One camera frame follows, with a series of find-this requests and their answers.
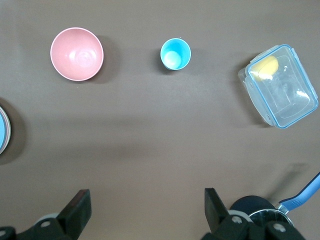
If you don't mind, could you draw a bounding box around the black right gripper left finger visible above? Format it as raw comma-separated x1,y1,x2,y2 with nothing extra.
0,189,92,240

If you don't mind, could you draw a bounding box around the pink deep bowl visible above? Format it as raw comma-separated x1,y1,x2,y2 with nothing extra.
50,27,105,82

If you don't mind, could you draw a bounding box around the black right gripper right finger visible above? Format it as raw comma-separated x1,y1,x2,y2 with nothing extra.
201,187,305,240

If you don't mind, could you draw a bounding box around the light blue plastic cup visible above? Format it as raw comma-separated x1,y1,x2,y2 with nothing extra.
160,37,192,72

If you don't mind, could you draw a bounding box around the yellow sponge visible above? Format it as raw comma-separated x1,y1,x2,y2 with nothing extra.
250,55,279,81

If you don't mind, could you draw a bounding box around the pink shallow bowl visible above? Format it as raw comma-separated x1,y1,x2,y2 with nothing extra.
0,106,10,152

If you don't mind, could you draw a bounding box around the clear container with blue seal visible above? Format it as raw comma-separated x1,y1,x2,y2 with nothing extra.
237,44,319,130

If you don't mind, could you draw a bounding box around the saucepan with blue handle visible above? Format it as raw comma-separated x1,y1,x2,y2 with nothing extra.
228,171,320,227

